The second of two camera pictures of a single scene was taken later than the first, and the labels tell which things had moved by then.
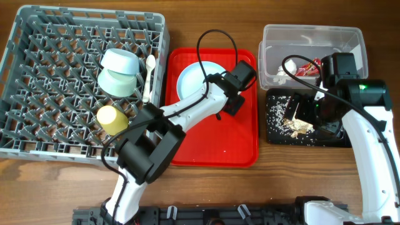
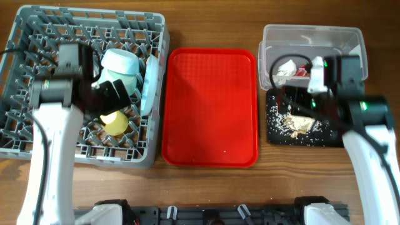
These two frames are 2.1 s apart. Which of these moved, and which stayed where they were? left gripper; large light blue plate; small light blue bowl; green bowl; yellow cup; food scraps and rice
Moved: left gripper; large light blue plate
Stayed: green bowl; food scraps and rice; small light blue bowl; yellow cup
